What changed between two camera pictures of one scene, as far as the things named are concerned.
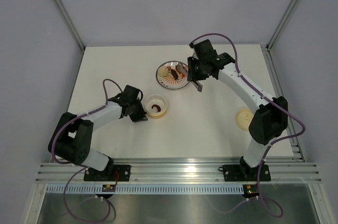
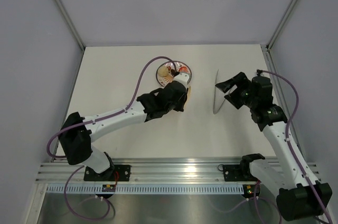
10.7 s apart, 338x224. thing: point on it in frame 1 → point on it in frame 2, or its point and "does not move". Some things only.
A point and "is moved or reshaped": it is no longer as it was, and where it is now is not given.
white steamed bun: x=162 y=71 does not move
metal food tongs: x=198 y=85 → x=218 y=98
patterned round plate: x=172 y=75 does not move
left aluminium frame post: x=67 y=17 does not move
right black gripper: x=192 y=75 → x=240 y=80
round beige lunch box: x=156 y=105 is moved or reshaped
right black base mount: x=245 y=173 does not move
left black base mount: x=113 y=173 does not move
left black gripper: x=141 y=116 → x=179 y=108
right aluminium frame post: x=289 y=9 does not move
